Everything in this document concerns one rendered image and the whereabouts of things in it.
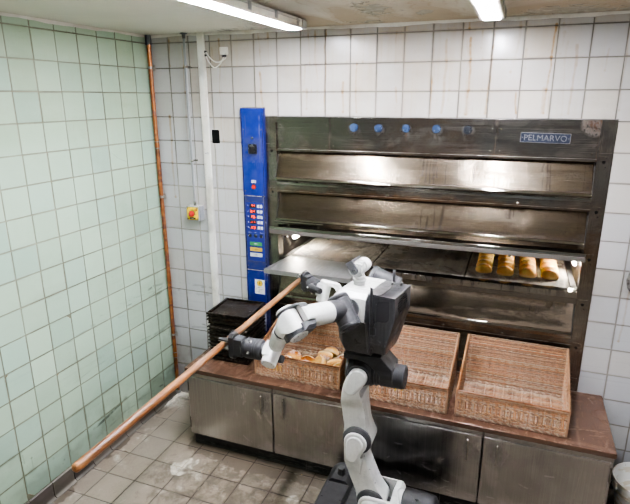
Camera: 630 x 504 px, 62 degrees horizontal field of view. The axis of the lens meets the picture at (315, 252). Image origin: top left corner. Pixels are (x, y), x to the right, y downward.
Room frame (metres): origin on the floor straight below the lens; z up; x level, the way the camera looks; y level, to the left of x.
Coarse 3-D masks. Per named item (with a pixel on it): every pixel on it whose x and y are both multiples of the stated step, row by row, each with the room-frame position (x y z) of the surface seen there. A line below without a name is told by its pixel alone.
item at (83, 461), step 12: (288, 288) 2.72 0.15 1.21; (276, 300) 2.56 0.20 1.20; (264, 312) 2.43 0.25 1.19; (216, 348) 2.02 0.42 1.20; (204, 360) 1.93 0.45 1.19; (192, 372) 1.84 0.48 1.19; (180, 384) 1.77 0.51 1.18; (156, 396) 1.65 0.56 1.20; (144, 408) 1.58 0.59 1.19; (132, 420) 1.52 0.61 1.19; (120, 432) 1.46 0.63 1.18; (96, 444) 1.39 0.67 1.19; (108, 444) 1.41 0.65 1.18; (84, 456) 1.33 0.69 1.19; (96, 456) 1.36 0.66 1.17; (72, 468) 1.30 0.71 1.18
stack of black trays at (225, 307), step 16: (224, 304) 3.26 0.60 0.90; (240, 304) 3.25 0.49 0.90; (256, 304) 3.25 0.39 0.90; (208, 320) 3.10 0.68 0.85; (224, 320) 3.06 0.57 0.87; (240, 320) 3.02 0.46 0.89; (256, 320) 3.13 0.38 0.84; (208, 336) 3.09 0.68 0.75; (224, 336) 3.07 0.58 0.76; (256, 336) 3.14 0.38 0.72; (224, 352) 3.05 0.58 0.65
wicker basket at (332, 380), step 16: (320, 336) 3.19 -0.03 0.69; (336, 336) 3.16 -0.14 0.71; (304, 352) 3.17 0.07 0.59; (256, 368) 2.89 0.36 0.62; (288, 368) 2.82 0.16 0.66; (304, 368) 2.79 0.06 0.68; (320, 368) 2.75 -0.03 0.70; (336, 368) 2.71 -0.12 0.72; (320, 384) 2.75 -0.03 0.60; (336, 384) 2.71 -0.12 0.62
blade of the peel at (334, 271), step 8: (288, 256) 3.40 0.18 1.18; (272, 264) 3.18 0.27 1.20; (280, 264) 3.23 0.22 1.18; (288, 264) 3.23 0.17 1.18; (296, 264) 3.23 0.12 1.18; (304, 264) 3.23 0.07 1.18; (312, 264) 3.23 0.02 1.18; (320, 264) 3.22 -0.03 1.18; (328, 264) 3.22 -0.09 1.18; (336, 264) 3.22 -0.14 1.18; (344, 264) 3.22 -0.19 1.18; (264, 272) 3.07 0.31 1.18; (272, 272) 3.05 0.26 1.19; (280, 272) 3.03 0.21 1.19; (288, 272) 3.01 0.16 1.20; (296, 272) 3.07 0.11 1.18; (312, 272) 3.07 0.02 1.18; (320, 272) 3.07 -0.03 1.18; (328, 272) 3.07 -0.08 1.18; (336, 272) 3.06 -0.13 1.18; (344, 272) 3.06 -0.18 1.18; (336, 280) 2.90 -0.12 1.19; (344, 280) 2.89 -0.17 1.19
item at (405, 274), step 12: (408, 276) 3.05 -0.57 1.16; (420, 276) 3.02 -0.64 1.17; (432, 276) 3.00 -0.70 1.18; (444, 276) 2.99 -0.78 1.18; (456, 276) 2.99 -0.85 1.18; (492, 288) 2.87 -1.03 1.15; (504, 288) 2.85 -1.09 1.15; (516, 288) 2.83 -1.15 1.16; (528, 288) 2.81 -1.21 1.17; (540, 288) 2.78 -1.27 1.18; (552, 288) 2.78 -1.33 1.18; (564, 288) 2.78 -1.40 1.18
